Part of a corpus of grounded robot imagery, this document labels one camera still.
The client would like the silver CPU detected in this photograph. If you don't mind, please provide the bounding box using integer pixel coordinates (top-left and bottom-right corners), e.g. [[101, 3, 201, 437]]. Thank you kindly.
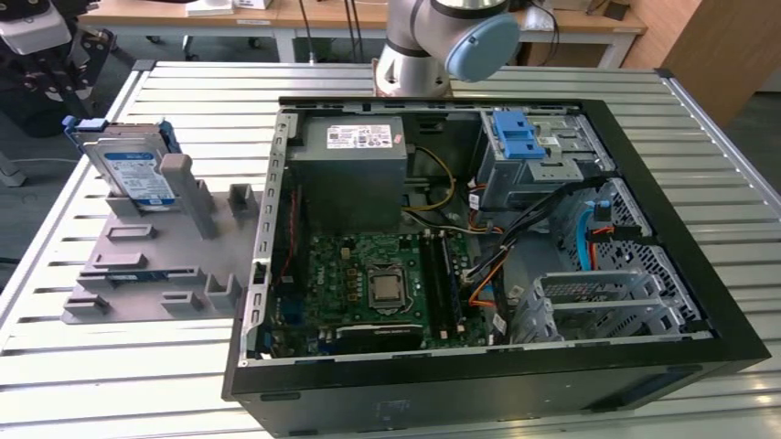
[[369, 273, 404, 306]]

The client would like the black graphics card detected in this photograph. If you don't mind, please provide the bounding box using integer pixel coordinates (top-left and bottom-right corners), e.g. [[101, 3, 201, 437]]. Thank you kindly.
[[332, 322, 425, 353]]

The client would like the metal disk bay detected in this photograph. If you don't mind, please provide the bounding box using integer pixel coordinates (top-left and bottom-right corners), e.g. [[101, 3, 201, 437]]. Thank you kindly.
[[515, 270, 694, 345]]

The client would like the blue drive latch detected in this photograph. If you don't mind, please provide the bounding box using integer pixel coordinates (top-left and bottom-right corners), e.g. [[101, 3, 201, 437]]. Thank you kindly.
[[491, 111, 544, 160]]

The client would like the orange data wire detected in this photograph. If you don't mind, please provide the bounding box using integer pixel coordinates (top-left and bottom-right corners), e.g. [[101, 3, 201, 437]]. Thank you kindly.
[[467, 277, 500, 313]]

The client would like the blue data wire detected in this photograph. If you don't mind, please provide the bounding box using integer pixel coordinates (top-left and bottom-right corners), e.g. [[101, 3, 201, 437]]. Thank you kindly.
[[575, 199, 612, 274]]

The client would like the grey power supply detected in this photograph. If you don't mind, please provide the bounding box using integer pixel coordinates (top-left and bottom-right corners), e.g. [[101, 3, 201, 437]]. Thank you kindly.
[[285, 114, 408, 234]]

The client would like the CPU socket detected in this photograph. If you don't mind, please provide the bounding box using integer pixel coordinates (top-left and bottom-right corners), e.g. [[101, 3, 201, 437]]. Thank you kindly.
[[361, 262, 415, 317]]

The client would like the brown cardboard box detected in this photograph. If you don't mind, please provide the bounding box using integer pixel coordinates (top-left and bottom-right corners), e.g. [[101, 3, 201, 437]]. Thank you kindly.
[[517, 43, 603, 69]]

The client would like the metal drive cage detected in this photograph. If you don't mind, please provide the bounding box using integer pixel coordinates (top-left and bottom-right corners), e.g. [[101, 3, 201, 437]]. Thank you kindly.
[[476, 109, 615, 211]]

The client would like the white floor cable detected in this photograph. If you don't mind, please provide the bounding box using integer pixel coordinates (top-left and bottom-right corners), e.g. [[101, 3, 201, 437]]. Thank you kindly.
[[0, 157, 80, 166]]

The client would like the grey metal foot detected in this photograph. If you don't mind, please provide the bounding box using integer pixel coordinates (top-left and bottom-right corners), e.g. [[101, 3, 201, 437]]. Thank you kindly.
[[0, 150, 26, 187]]

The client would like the green motherboard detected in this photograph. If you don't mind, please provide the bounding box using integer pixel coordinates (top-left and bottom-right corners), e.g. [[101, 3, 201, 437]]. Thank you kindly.
[[270, 230, 511, 358]]

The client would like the grey parts rack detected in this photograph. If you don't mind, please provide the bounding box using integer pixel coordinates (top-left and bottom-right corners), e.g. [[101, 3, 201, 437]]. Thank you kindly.
[[60, 154, 264, 327]]

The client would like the black mesh waste bin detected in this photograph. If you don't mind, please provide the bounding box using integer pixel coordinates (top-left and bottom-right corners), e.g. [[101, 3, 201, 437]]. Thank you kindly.
[[0, 86, 78, 138]]

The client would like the yellow wire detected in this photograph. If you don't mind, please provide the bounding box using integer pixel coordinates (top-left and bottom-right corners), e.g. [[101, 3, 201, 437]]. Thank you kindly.
[[401, 145, 457, 212]]

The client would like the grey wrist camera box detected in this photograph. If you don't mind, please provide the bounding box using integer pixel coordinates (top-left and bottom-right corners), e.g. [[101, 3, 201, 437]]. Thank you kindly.
[[0, 6, 73, 56]]

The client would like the black PC case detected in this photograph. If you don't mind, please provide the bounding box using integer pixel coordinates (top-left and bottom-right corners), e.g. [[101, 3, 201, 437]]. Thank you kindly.
[[220, 94, 774, 438]]

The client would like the hard disk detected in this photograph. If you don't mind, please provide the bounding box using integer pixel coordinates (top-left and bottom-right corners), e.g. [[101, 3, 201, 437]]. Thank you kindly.
[[60, 116, 181, 212]]

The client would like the spare RAM stick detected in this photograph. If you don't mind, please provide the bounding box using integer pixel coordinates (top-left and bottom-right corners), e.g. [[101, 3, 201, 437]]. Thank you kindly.
[[104, 271, 169, 283]]

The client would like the installed RAM stick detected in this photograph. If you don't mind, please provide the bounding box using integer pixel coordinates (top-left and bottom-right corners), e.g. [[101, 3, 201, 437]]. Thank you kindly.
[[440, 231, 469, 338]]

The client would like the wooden desk white frame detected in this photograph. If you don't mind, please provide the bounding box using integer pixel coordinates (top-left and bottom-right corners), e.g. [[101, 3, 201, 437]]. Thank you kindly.
[[76, 0, 281, 63], [273, 0, 647, 70]]

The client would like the plain white box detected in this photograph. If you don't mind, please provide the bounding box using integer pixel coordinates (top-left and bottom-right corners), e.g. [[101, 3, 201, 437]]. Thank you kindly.
[[185, 0, 236, 17]]

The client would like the black cable bundle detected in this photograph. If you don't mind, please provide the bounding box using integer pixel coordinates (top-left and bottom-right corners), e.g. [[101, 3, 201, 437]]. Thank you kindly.
[[465, 180, 604, 284]]

